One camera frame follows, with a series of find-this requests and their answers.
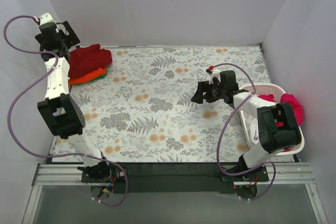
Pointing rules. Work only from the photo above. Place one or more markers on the white t shirt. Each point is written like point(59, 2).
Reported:
point(251, 124)

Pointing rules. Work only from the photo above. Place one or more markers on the folded green t shirt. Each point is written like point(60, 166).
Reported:
point(102, 76)

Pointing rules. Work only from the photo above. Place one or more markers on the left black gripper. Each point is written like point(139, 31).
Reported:
point(67, 36)

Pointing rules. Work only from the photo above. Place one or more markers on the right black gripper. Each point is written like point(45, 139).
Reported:
point(206, 92)

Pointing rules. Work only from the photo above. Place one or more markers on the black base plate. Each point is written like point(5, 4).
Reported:
point(185, 177)

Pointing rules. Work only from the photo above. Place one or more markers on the aluminium frame rail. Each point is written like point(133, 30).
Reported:
point(62, 174)

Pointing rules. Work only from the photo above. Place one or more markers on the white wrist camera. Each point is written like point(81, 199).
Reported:
point(214, 75)
point(44, 19)

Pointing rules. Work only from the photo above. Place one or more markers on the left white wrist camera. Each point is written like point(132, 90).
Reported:
point(44, 19)

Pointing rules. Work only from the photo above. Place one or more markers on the white plastic laundry basket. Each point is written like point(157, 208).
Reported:
point(277, 92)

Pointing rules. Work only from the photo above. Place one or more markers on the folded orange t shirt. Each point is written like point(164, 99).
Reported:
point(88, 77)

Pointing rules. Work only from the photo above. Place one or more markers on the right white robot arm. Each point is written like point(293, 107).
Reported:
point(277, 126)

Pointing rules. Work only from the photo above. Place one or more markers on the floral table cloth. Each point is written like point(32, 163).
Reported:
point(142, 110)

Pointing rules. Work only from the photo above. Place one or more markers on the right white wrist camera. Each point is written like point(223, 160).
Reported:
point(214, 75)

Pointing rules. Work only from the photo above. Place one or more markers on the dark red t shirt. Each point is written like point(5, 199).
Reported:
point(85, 60)

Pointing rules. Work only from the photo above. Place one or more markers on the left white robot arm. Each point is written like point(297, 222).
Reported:
point(58, 109)

